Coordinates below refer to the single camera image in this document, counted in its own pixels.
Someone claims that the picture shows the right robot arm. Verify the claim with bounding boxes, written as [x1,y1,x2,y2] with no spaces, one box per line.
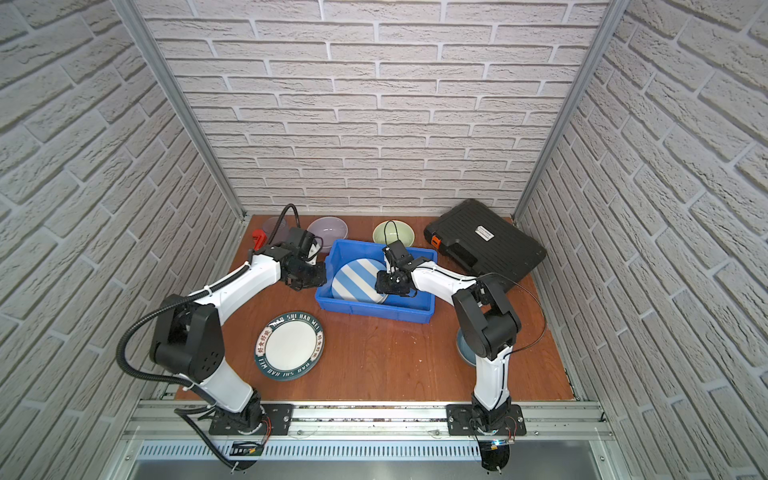
[375,241,522,432]

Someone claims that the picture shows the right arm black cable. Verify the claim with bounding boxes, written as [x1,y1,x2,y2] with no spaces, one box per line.
[383,219,548,457]

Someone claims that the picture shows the lavender bowl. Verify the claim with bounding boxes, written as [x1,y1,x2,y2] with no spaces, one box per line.
[308,216,349,253]

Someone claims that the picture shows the grey blue bowl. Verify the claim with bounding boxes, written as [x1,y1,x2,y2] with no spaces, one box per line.
[456,330,476,367]

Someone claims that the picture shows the black tool case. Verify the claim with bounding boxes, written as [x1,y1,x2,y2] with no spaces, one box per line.
[424,199,547,291]

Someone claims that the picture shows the green rimmed white plate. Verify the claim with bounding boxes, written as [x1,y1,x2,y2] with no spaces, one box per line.
[254,311,325,382]

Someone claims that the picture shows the blue plastic bin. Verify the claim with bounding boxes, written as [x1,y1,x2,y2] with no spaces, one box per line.
[314,239,439,325]

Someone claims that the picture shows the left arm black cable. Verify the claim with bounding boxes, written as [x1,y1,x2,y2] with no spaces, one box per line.
[113,202,301,472]

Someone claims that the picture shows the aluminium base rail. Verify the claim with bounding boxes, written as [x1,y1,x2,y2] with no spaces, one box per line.
[123,401,615,462]

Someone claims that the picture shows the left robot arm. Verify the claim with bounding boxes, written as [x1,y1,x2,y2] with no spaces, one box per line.
[150,227,326,434]

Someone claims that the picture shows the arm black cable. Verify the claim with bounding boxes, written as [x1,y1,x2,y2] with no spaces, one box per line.
[113,202,301,472]
[383,219,548,457]

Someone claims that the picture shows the light green bowl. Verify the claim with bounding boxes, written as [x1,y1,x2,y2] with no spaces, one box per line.
[372,220,415,247]

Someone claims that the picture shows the red pipe wrench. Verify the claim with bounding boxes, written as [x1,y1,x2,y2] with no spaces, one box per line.
[252,229,268,251]

